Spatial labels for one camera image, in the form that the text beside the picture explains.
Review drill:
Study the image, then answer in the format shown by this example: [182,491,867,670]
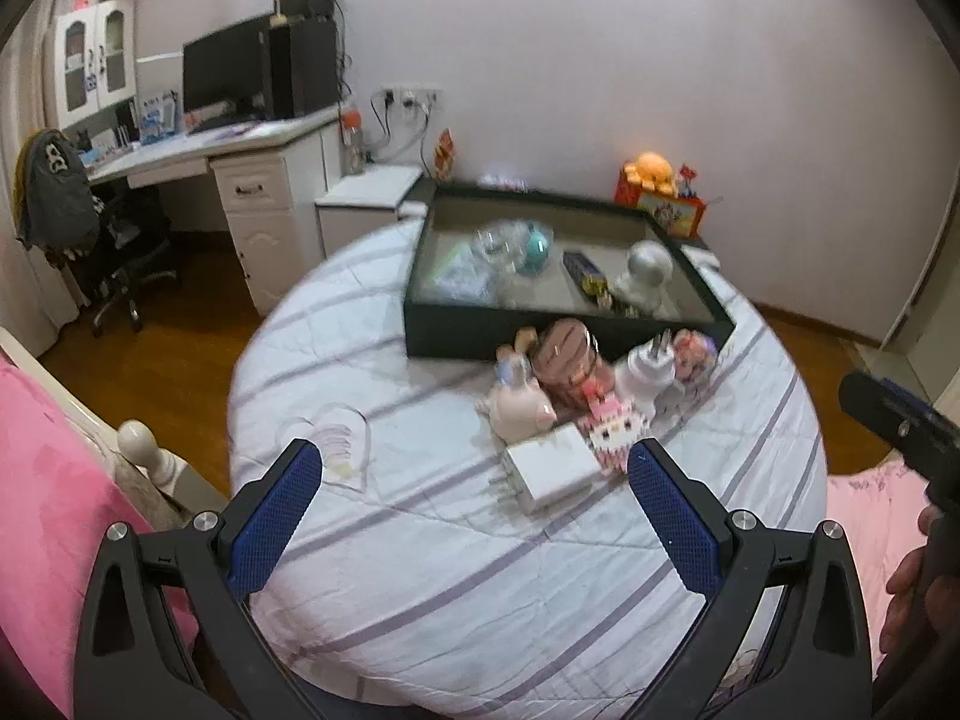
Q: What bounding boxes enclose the white plug night light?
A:
[613,330,688,419]

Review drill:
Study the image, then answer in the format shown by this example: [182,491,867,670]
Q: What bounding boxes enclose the pink white block figure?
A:
[576,380,651,473]

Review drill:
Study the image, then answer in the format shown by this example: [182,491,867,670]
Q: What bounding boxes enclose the white astronaut figure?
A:
[612,239,674,319]

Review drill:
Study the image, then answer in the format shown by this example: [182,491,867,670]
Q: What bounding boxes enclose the white power adapter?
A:
[501,422,612,515]

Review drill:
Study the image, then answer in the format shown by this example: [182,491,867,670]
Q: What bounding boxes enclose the pink pig figurine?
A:
[477,328,558,445]

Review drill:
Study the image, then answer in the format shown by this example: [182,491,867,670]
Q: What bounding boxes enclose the teal ball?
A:
[516,221,555,277]

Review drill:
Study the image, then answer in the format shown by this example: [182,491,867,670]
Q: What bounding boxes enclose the clear plastic card box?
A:
[428,242,496,305]

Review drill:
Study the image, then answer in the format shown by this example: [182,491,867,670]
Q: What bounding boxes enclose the person's right hand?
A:
[878,544,958,660]

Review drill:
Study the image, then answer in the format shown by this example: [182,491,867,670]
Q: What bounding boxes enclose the pink quilt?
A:
[719,460,939,699]

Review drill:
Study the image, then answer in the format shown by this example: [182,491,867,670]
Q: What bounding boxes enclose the pink blanket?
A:
[2,361,184,717]

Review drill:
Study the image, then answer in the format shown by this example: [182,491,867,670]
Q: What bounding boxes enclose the striped white table cloth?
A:
[226,218,830,720]

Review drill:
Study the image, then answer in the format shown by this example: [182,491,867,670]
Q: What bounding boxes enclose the red storage box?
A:
[613,167,706,241]

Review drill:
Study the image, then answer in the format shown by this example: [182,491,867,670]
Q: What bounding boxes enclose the orange octopus plush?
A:
[623,151,677,195]

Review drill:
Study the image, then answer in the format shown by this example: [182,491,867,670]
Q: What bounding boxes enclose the black office chair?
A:
[67,187,181,338]

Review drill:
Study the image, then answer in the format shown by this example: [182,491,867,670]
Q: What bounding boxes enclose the grey jacket on chair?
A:
[11,128,99,252]

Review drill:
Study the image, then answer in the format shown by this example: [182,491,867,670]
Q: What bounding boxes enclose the black shallow tray box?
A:
[402,184,736,361]

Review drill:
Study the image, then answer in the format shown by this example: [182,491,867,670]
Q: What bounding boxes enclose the white desk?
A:
[88,104,342,316]

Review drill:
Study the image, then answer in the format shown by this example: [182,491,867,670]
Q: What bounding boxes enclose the black white low cabinet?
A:
[312,163,723,272]

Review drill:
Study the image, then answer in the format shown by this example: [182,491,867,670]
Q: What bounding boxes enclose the orange cap bottle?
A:
[342,109,366,176]

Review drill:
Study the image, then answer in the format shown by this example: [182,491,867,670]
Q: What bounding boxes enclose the black monitor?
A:
[182,15,270,119]

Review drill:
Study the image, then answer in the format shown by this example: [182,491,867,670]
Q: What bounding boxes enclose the white hutch cabinet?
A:
[47,0,137,130]

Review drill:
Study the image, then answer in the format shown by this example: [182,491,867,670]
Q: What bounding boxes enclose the black computer tower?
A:
[263,18,340,121]

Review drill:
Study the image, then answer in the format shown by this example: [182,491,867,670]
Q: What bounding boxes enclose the white bed post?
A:
[2,328,228,530]

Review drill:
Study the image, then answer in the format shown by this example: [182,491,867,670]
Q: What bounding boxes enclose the wall power socket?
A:
[379,85,443,110]

